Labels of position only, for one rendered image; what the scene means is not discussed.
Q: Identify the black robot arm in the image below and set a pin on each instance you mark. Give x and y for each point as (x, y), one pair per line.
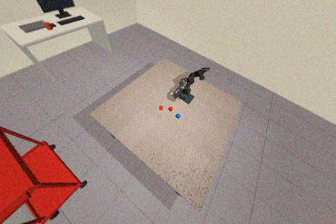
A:
(186, 90)

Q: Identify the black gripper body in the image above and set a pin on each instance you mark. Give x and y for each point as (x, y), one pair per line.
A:
(199, 72)

